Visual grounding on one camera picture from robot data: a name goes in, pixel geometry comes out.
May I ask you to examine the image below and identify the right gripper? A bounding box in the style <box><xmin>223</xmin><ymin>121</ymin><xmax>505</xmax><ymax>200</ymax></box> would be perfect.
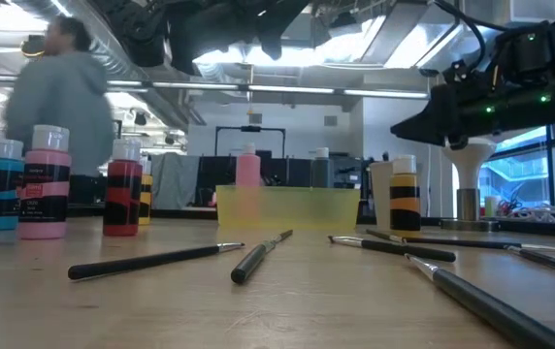
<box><xmin>390</xmin><ymin>72</ymin><xmax>555</xmax><ymax>148</ymax></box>

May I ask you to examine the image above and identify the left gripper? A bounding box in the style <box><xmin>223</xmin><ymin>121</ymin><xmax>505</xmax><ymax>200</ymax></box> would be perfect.
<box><xmin>112</xmin><ymin>0</ymin><xmax>310</xmax><ymax>75</ymax></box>

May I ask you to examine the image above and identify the small orange paint bottle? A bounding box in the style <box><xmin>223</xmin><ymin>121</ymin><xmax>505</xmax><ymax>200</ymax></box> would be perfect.
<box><xmin>389</xmin><ymin>154</ymin><xmax>422</xmax><ymax>233</ymax></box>

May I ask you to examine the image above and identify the large grey paint bottle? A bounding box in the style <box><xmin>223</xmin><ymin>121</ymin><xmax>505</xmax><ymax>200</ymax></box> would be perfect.
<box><xmin>310</xmin><ymin>146</ymin><xmax>332</xmax><ymax>189</ymax></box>

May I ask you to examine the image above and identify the large pink paint bottle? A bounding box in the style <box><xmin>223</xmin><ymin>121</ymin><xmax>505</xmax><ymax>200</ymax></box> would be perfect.
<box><xmin>235</xmin><ymin>142</ymin><xmax>262</xmax><ymax>219</ymax></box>

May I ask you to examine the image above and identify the small yellow paint bottle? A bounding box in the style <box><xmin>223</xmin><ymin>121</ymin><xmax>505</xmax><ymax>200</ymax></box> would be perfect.
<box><xmin>137</xmin><ymin>154</ymin><xmax>154</xmax><ymax>226</ymax></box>

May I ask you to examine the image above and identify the small red paint bottle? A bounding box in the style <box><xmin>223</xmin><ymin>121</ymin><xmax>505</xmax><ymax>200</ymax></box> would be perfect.
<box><xmin>102</xmin><ymin>139</ymin><xmax>144</xmax><ymax>238</ymax></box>

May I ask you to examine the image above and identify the small pink paint bottle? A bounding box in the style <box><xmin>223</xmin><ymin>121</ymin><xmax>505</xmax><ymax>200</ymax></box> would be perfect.
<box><xmin>16</xmin><ymin>124</ymin><xmax>73</xmax><ymax>241</ymax></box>

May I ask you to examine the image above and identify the white dome metal lamp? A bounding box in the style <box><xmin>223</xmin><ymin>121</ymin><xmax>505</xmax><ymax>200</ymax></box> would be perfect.
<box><xmin>440</xmin><ymin>137</ymin><xmax>501</xmax><ymax>233</ymax></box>

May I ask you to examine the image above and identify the long ceiling light bar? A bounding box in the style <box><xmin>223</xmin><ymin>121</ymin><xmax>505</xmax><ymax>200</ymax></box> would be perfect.
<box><xmin>107</xmin><ymin>79</ymin><xmax>429</xmax><ymax>101</ymax></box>

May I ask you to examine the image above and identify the beige paper cup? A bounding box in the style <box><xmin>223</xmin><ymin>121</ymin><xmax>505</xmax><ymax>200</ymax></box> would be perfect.
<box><xmin>368</xmin><ymin>160</ymin><xmax>395</xmax><ymax>229</ymax></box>

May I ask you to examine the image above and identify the grey fabric cover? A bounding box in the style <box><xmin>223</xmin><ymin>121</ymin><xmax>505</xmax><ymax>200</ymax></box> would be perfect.
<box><xmin>150</xmin><ymin>152</ymin><xmax>202</xmax><ymax>210</ymax></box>

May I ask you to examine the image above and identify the translucent yellow plastic tray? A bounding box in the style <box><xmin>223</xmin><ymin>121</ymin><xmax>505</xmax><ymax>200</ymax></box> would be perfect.
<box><xmin>214</xmin><ymin>184</ymin><xmax>362</xmax><ymax>232</ymax></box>

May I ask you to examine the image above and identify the person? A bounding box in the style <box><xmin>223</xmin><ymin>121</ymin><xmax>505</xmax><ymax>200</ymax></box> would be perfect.
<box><xmin>4</xmin><ymin>14</ymin><xmax>116</xmax><ymax>178</ymax></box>

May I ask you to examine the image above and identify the black yellow ceiling device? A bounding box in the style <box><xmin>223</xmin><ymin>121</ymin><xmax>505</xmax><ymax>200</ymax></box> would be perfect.
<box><xmin>19</xmin><ymin>34</ymin><xmax>49</xmax><ymax>58</ymax></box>

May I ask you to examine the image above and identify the black gantry frame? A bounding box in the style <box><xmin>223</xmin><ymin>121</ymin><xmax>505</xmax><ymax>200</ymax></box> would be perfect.
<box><xmin>213</xmin><ymin>125</ymin><xmax>287</xmax><ymax>159</ymax></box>

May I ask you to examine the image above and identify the silver ventilation duct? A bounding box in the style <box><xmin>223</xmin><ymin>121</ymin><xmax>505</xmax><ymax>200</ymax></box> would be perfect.
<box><xmin>76</xmin><ymin>0</ymin><xmax>209</xmax><ymax>128</ymax></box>

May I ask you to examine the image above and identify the black window frame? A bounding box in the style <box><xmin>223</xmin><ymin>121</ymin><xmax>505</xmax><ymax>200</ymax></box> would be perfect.
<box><xmin>475</xmin><ymin>123</ymin><xmax>555</xmax><ymax>214</ymax></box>

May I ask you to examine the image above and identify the white cable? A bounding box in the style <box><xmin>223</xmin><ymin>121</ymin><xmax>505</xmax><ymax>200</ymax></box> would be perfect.
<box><xmin>498</xmin><ymin>206</ymin><xmax>555</xmax><ymax>225</ymax></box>

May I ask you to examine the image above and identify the black aluminium table frame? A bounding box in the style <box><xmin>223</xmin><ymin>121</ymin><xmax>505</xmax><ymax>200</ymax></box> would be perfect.
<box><xmin>0</xmin><ymin>206</ymin><xmax>555</xmax><ymax>239</ymax></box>

